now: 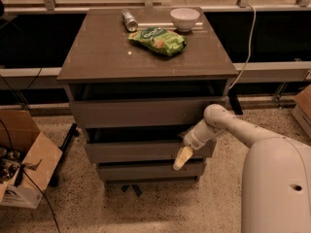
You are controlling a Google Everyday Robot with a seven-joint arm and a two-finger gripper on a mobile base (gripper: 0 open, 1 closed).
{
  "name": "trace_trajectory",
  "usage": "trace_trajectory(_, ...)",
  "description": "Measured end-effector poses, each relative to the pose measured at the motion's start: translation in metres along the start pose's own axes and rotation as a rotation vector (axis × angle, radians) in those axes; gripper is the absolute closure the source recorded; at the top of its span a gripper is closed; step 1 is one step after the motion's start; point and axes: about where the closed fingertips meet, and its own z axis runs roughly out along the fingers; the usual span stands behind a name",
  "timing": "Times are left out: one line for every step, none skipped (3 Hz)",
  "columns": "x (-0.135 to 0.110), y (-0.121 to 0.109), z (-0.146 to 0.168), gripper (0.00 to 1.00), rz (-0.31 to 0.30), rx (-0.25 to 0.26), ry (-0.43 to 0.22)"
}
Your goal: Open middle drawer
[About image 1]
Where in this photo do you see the white ceramic bowl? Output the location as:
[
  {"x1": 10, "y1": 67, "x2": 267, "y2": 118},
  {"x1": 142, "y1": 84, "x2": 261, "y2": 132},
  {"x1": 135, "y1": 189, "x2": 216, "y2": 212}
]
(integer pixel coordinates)
[{"x1": 170, "y1": 8, "x2": 200, "y2": 32}]

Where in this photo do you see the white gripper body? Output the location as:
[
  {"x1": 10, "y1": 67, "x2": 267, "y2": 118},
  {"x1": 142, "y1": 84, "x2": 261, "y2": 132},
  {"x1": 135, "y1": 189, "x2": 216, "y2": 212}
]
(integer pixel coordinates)
[{"x1": 184, "y1": 129, "x2": 206, "y2": 150}]

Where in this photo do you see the silver metal can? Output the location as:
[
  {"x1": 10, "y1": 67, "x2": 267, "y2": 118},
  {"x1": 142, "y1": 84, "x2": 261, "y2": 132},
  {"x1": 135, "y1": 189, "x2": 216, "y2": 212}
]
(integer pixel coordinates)
[{"x1": 122, "y1": 10, "x2": 138, "y2": 32}]

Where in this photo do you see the white power cable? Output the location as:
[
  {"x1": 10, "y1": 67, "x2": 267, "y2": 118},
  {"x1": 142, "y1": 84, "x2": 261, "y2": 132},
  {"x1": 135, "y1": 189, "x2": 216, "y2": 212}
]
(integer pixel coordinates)
[{"x1": 227, "y1": 4, "x2": 257, "y2": 91}]

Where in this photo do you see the cardboard box at right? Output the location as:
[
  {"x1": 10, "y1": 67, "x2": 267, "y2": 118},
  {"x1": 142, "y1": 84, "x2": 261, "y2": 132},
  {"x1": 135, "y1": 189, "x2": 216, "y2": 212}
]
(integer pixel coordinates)
[{"x1": 292, "y1": 84, "x2": 311, "y2": 138}]

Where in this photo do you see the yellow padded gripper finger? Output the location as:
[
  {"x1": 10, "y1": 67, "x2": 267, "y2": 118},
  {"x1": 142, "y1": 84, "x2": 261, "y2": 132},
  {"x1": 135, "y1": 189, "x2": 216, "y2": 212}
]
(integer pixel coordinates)
[{"x1": 173, "y1": 147, "x2": 193, "y2": 171}]

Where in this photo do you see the grey top drawer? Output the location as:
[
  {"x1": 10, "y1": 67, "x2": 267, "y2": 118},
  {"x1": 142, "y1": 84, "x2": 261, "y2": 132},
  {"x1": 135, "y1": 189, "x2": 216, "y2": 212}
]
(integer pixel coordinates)
[{"x1": 69, "y1": 97, "x2": 227, "y2": 128}]

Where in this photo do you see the grey bottom drawer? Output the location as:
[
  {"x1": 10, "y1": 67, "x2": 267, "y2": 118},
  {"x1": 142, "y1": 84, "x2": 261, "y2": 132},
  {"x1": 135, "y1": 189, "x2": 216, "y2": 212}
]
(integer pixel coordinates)
[{"x1": 97, "y1": 160, "x2": 206, "y2": 182}]

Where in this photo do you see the grey drawer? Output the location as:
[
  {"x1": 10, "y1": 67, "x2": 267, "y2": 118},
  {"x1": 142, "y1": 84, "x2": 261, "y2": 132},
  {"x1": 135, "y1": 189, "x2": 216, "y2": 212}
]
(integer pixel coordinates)
[
  {"x1": 69, "y1": 97, "x2": 227, "y2": 128},
  {"x1": 97, "y1": 160, "x2": 206, "y2": 182},
  {"x1": 84, "y1": 139, "x2": 218, "y2": 165}
]

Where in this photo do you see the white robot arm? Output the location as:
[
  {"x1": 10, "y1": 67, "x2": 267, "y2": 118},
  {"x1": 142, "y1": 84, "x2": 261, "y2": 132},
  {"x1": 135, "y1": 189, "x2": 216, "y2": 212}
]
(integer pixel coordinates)
[{"x1": 173, "y1": 104, "x2": 311, "y2": 233}]

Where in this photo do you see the green chip bag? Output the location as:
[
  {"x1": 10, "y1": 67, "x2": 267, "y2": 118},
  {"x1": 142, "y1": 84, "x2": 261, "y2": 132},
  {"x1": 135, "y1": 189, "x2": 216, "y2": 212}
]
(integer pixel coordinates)
[{"x1": 127, "y1": 26, "x2": 187, "y2": 57}]

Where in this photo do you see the grey three-drawer cabinet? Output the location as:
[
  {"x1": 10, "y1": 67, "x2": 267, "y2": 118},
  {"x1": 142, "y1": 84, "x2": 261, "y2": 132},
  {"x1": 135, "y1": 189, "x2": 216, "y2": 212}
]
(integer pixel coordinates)
[{"x1": 57, "y1": 9, "x2": 237, "y2": 187}]

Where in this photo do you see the open cardboard box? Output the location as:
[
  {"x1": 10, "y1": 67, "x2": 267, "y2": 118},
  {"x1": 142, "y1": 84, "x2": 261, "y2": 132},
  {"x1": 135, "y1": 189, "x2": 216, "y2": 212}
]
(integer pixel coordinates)
[{"x1": 0, "y1": 110, "x2": 62, "y2": 209}]

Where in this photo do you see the black stand leg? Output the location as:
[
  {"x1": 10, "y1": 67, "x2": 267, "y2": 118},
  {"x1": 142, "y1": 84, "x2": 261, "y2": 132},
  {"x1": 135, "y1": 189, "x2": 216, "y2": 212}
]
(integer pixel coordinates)
[{"x1": 48, "y1": 122, "x2": 80, "y2": 188}]

